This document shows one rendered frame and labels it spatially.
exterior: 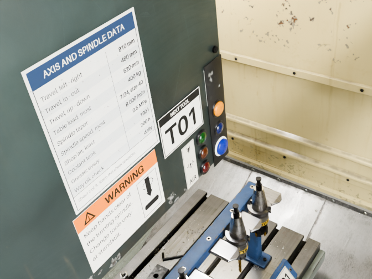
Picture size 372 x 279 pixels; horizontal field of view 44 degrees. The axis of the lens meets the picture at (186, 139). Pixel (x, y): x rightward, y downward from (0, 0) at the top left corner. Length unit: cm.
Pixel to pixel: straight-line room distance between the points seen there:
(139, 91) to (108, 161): 10
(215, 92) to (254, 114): 102
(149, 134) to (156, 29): 14
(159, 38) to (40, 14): 18
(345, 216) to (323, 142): 30
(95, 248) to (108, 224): 4
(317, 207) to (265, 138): 32
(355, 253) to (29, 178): 140
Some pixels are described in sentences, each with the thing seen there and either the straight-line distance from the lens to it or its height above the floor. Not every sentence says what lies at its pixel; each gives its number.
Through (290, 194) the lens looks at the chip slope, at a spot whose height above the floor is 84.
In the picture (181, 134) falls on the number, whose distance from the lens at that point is 69.
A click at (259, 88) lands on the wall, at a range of 167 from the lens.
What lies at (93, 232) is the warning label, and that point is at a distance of 62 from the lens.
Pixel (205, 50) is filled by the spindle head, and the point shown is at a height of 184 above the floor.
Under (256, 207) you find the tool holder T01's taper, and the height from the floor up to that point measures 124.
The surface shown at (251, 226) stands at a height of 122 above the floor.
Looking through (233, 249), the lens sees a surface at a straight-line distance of 121.
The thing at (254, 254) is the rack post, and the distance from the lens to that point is 155.
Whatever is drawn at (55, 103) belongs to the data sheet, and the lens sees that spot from 50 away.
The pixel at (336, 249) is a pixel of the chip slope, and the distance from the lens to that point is 177.
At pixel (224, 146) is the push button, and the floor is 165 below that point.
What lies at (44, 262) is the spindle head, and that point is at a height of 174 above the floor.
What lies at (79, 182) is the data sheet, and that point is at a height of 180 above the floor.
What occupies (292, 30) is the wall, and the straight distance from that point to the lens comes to 149.
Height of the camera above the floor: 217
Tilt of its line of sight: 38 degrees down
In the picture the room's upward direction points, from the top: 8 degrees counter-clockwise
